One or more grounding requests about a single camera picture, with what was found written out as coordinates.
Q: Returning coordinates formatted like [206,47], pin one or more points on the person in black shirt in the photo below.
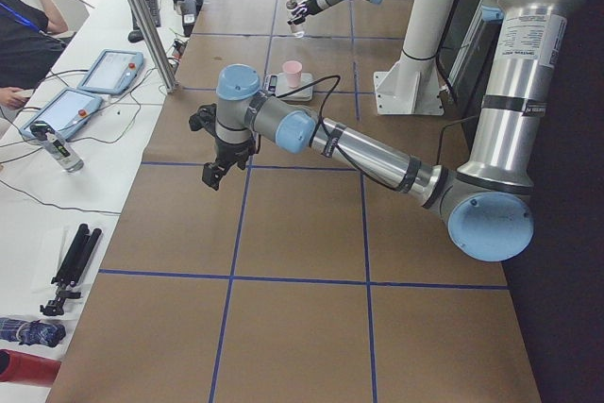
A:
[29,47]

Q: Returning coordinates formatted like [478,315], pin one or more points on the blue teach pendant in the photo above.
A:
[113,72]
[67,112]

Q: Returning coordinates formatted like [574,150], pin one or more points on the near blue teach pendant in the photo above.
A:
[67,112]

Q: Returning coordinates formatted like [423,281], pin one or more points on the black folded tripod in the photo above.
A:
[72,269]

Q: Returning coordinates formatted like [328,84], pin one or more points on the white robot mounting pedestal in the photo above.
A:
[411,86]

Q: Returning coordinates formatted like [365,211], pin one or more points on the blue plaid folded umbrella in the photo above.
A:
[31,332]

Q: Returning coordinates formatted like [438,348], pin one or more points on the red cylindrical bottle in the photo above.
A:
[22,368]

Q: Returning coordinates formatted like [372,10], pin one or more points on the far blue teach pendant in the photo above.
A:
[113,72]

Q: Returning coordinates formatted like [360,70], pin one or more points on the pink plastic cup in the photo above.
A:
[292,69]

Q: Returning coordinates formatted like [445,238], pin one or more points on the clear plastic water bottle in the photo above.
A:
[56,146]

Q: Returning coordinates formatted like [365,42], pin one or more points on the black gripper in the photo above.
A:
[231,153]
[305,6]

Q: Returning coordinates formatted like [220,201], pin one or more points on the black computer mouse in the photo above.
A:
[135,36]

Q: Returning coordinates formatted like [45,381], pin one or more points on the black computer keyboard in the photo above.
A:
[153,7]

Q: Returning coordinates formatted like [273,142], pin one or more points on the aluminium frame post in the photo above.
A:
[153,43]

